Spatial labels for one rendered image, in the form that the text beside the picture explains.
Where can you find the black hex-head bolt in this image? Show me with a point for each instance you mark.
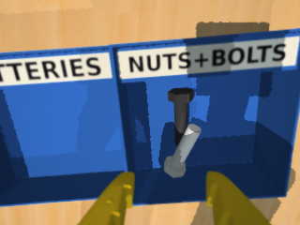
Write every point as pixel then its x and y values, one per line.
pixel 180 97

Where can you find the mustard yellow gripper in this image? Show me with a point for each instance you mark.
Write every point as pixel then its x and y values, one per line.
pixel 230 205

